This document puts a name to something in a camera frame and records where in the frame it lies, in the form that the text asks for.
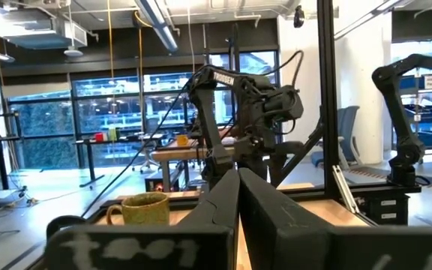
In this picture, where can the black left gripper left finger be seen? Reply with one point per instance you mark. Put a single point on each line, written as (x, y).
(144, 247)

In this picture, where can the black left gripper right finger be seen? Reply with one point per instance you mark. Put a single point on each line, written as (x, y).
(287, 240)

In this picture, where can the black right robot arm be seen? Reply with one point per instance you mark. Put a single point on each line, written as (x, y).
(209, 116)

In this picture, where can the black background robot arm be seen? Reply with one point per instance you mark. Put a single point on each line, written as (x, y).
(396, 112)

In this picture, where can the yellow-green glazed ceramic mug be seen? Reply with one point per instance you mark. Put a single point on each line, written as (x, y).
(144, 212)

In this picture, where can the black diagonal rig brace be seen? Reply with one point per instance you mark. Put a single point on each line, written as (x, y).
(302, 150)

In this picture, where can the black box with red light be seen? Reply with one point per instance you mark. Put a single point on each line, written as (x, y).
(161, 184)

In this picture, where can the blue office chair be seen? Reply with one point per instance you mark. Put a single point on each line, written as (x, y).
(347, 127)

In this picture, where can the wooden background workbench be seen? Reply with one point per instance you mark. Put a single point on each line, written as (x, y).
(178, 153)

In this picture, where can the small yellow cup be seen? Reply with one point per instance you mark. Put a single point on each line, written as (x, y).
(182, 140)

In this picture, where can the black labelled control box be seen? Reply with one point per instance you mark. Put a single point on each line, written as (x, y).
(388, 210)

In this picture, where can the black background desk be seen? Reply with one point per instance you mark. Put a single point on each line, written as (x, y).
(88, 157)

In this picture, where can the small green bottle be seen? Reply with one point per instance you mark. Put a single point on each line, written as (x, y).
(112, 134)

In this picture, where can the dark swivel office chair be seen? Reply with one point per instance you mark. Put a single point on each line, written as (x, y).
(150, 129)

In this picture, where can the small red cup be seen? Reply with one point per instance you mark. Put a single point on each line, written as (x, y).
(99, 137)

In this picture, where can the blue ceiling beam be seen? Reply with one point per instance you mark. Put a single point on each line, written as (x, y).
(161, 30)

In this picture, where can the round white ceiling fixture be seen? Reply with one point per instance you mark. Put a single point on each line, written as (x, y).
(73, 52)

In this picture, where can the grey ceiling ventilation unit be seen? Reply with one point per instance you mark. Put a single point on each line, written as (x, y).
(32, 33)

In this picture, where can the black vertical rig post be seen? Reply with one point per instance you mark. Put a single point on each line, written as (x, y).
(328, 112)

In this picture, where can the silver slanted metal bracket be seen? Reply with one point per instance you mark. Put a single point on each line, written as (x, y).
(345, 191)

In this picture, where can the black curved table-edge bracket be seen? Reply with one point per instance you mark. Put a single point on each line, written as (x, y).
(56, 223)

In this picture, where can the black ceiling-hung camera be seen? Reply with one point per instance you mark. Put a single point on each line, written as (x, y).
(299, 17)

